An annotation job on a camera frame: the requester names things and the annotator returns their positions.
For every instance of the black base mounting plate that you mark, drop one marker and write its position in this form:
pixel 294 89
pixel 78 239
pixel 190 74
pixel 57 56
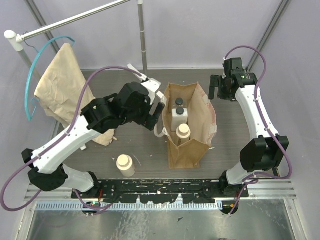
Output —
pixel 160 191

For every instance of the brown canvas tote bag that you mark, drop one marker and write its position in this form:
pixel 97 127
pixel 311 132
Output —
pixel 202 121

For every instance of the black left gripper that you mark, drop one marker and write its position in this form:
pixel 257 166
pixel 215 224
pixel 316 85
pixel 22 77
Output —
pixel 155 115

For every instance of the white bottle with dark cap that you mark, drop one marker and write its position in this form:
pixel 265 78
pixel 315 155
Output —
pixel 179 116

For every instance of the beige bottle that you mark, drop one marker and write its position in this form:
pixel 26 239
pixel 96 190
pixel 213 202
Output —
pixel 183 134
pixel 125 165

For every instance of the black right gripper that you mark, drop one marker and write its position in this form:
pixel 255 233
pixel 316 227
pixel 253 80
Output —
pixel 216 81

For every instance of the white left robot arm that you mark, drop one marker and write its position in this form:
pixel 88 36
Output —
pixel 132 104

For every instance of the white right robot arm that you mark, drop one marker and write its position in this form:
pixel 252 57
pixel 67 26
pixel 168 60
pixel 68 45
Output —
pixel 264 150

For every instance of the beige cloth garment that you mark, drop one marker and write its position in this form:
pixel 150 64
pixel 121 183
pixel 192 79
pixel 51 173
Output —
pixel 61 85

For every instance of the metal clothes rack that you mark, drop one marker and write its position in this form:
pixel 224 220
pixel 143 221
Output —
pixel 17 131

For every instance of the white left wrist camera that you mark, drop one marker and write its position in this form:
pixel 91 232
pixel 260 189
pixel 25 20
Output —
pixel 153 87

